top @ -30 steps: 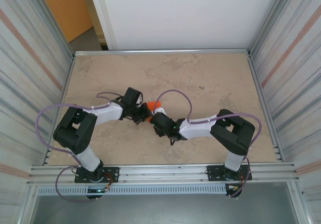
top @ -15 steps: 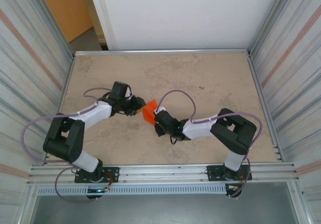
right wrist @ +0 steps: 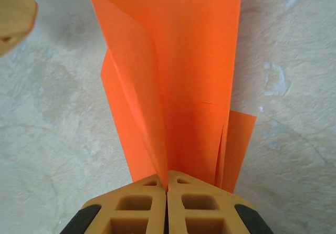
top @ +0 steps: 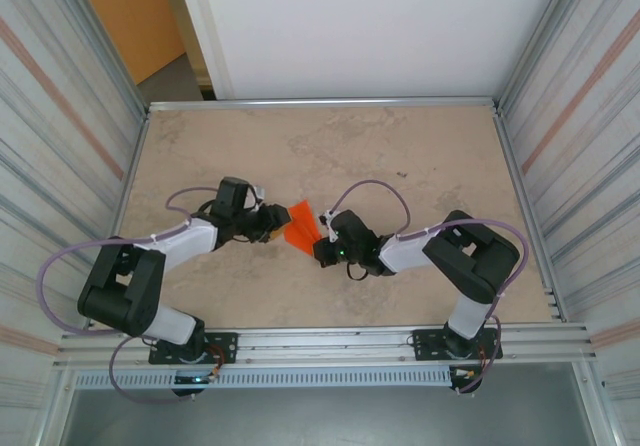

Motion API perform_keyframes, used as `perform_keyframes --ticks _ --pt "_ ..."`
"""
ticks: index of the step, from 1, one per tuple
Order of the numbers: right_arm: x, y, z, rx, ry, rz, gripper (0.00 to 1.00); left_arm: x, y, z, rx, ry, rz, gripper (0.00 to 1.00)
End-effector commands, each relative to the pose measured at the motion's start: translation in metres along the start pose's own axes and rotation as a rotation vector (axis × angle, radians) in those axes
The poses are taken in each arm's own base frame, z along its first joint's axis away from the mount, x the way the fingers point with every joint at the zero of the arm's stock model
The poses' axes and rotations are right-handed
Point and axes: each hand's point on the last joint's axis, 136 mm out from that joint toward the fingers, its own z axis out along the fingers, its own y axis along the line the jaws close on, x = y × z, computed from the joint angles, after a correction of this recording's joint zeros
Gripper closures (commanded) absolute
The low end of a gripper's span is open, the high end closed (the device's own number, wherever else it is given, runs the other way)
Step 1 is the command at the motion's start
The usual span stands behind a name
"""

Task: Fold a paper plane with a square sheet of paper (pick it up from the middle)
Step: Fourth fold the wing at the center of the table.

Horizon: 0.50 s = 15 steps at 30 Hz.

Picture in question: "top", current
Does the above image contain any corrugated metal side panel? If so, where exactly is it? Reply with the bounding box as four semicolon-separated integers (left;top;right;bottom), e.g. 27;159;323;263
499;0;640;367
0;0;146;367

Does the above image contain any aluminium frame post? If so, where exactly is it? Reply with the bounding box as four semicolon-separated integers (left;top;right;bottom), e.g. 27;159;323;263
494;0;601;112
29;0;151;117

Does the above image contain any grey slotted cable duct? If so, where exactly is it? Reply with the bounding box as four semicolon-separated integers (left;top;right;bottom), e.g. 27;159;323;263
72;368;454;388

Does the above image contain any orange paper sheet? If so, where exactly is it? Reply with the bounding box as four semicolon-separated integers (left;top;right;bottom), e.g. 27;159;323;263
282;199;321;257

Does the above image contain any white door frame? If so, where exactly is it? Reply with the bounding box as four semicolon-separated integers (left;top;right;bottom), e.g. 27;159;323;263
172;0;236;101

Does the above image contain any black controller board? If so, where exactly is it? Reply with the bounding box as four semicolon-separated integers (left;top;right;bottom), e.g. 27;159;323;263
172;373;221;398
449;365;484;396

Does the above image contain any aluminium table side rail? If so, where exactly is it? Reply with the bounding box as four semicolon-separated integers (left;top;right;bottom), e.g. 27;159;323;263
494;108;566;322
89;108;151;330

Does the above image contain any aluminium table end rail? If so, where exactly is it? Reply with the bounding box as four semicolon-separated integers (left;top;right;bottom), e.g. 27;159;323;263
147;96;501;113

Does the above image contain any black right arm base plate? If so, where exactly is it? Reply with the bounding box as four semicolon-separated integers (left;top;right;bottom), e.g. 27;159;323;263
409;328;501;363

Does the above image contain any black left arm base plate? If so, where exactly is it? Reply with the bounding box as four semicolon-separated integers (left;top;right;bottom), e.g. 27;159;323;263
148;331;239;366

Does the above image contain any grey metal shelf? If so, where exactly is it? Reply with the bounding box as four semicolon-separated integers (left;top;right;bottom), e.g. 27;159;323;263
49;388;601;446

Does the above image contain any orange wooden door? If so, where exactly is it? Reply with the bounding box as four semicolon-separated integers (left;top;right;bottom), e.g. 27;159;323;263
69;0;189;87

